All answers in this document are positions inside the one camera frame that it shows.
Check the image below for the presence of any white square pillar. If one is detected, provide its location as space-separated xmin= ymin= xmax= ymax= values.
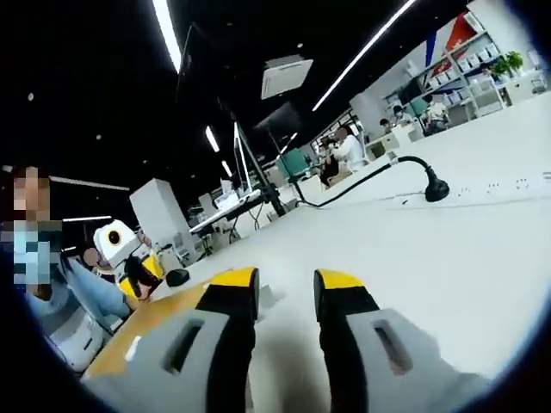
xmin=128 ymin=177 xmax=193 ymax=264

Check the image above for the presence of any grey shelf rack with bins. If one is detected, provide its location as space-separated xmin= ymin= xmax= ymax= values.
xmin=408 ymin=29 xmax=505 ymax=114

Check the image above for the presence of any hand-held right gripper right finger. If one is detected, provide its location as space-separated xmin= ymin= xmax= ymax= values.
xmin=313 ymin=268 xmax=492 ymax=413

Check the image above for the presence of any black cable with round base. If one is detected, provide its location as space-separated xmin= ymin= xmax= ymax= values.
xmin=292 ymin=155 xmax=451 ymax=209

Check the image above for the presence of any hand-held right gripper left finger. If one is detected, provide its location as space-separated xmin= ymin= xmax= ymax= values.
xmin=83 ymin=266 xmax=262 ymax=413

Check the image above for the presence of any white ceiling air conditioner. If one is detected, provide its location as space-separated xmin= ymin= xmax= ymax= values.
xmin=260 ymin=54 xmax=314 ymax=102

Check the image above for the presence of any small wooden board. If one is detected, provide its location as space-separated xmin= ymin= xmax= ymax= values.
xmin=84 ymin=279 xmax=216 ymax=382

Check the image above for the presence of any small potted plant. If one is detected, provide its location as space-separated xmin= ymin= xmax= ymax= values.
xmin=505 ymin=51 xmax=524 ymax=77
xmin=490 ymin=54 xmax=510 ymax=78

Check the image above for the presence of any black computer mouse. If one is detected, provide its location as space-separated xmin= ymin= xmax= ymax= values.
xmin=165 ymin=268 xmax=191 ymax=288

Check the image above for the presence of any white squeezed paste strip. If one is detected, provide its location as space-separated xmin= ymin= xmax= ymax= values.
xmin=123 ymin=334 xmax=143 ymax=364

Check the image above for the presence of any white chair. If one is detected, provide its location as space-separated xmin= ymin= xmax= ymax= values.
xmin=467 ymin=77 xmax=505 ymax=118

